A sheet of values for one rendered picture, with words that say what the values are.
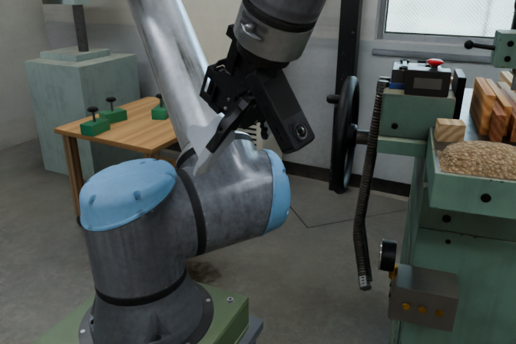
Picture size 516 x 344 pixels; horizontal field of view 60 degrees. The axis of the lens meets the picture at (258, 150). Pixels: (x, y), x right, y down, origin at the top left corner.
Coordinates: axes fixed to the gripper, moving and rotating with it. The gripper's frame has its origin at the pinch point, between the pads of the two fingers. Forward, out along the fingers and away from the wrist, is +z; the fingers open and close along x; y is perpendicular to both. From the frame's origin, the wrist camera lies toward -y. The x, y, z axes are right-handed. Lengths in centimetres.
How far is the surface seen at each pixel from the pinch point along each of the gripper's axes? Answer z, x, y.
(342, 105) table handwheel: 5.7, -37.5, 1.6
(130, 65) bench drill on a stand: 134, -110, 159
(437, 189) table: -6.5, -18.7, -24.1
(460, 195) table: -7.4, -19.9, -27.1
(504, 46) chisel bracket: -16, -57, -15
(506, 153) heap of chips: -14.3, -25.6, -27.6
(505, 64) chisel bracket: -14, -57, -17
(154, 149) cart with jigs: 87, -49, 64
